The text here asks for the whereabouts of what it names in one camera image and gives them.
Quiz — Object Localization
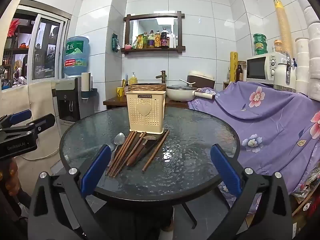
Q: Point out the white microwave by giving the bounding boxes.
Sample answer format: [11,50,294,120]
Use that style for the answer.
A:
[246,52,288,82]

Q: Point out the brown wooden chopstick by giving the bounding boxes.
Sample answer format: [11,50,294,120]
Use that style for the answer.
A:
[109,131,136,177]
[112,131,139,178]
[106,130,133,176]
[142,129,170,173]
[116,132,147,177]

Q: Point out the yellow roll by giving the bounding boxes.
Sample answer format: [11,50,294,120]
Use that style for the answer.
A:
[229,52,239,82]

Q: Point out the cream rice cooker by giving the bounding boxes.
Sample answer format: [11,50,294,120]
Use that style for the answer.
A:
[187,70,215,89]

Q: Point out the green wall packet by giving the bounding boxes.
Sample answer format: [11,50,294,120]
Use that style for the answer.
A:
[111,33,121,53]

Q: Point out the purple floral cloth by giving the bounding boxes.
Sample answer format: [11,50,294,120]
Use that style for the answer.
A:
[187,81,320,200]

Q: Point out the wooden-handled metal spoon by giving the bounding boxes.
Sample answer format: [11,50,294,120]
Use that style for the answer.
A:
[126,135,157,167]

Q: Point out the sliding glass window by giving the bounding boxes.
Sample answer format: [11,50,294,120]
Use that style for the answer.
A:
[0,0,72,90]

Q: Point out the grey water dispenser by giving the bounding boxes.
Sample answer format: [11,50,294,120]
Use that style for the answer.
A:
[52,77,83,124]

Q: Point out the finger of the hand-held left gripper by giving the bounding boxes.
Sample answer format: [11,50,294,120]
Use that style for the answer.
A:
[15,113,56,140]
[0,109,32,130]

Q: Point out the white thermos kettle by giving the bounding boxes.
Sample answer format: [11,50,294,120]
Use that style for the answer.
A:
[273,55,298,92]

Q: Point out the brown glass bottle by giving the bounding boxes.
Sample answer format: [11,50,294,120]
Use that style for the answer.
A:
[235,64,244,82]

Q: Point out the wooden framed mirror shelf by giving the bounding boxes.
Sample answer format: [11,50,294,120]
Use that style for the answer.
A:
[121,11,186,54]

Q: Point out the black chopstick with gold band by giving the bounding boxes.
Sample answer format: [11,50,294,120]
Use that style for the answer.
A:
[136,134,167,162]

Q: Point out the tall stack of yellow cups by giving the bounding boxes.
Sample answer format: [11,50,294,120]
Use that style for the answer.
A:
[273,0,293,55]

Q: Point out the dark sauce bottle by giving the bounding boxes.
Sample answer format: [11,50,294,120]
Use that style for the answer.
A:
[160,27,169,48]

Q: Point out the yellow green packet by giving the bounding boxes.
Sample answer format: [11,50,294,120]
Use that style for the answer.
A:
[132,35,143,49]

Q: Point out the white cup dispenser tube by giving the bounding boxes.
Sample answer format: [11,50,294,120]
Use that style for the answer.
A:
[80,72,98,98]

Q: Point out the bronze faucet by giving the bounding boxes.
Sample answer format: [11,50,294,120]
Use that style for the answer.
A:
[155,70,167,84]

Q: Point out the wooden counter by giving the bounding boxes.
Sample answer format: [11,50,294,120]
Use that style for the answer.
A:
[103,96,189,110]

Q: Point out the wicker rimmed basin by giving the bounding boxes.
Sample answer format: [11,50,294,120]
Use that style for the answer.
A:
[128,82,167,92]

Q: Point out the person's left hand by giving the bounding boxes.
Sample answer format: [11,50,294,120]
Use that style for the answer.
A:
[0,159,22,193]

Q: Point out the stack of white cups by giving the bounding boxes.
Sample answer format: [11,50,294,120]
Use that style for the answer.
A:
[295,37,310,94]

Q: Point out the green tub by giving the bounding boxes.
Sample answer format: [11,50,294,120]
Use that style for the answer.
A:
[254,42,268,56]
[252,33,267,44]

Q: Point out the white pan with handle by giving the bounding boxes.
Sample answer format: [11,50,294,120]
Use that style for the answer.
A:
[166,84,216,102]

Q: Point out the stacks of white foam bowls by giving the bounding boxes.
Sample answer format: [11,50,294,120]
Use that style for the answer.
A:
[291,0,320,100]

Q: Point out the large metal spoon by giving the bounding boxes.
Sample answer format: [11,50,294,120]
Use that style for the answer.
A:
[108,132,126,168]

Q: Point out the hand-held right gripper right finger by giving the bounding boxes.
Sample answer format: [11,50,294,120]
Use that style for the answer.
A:
[210,144,294,240]

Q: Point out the blue water jug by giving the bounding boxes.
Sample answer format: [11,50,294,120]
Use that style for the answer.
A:
[63,36,90,78]

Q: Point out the round glass table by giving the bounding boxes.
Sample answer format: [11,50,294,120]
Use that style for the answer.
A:
[59,106,241,232]

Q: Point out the red flower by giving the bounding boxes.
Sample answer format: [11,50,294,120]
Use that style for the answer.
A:
[7,17,22,38]

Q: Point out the beige perforated utensil holder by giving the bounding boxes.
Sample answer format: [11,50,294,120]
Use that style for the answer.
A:
[125,90,167,133]

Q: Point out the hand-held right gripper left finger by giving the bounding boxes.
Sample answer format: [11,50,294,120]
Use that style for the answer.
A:
[27,144,112,240]

